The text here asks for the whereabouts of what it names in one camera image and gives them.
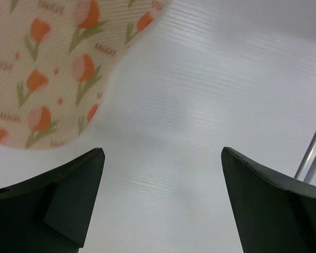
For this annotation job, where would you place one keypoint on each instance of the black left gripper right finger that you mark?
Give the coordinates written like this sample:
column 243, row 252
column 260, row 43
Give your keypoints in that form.
column 273, row 212

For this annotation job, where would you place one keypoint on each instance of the floral mesh laundry bag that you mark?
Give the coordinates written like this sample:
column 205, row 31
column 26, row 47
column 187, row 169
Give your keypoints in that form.
column 55, row 60

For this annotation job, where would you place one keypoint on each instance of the aluminium frame post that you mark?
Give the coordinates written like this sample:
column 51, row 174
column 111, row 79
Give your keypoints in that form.
column 307, row 168

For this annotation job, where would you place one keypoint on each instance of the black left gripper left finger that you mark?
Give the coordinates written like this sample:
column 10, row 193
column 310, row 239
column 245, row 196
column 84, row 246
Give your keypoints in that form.
column 52, row 211

